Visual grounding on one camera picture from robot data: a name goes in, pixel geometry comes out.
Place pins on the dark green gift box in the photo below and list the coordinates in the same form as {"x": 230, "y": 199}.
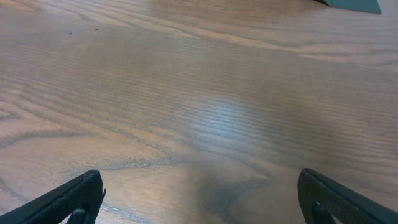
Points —
{"x": 371, "y": 6}

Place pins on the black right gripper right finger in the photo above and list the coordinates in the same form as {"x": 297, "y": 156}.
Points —
{"x": 323, "y": 200}

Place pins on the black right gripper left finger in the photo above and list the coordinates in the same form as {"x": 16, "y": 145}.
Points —
{"x": 78, "y": 200}

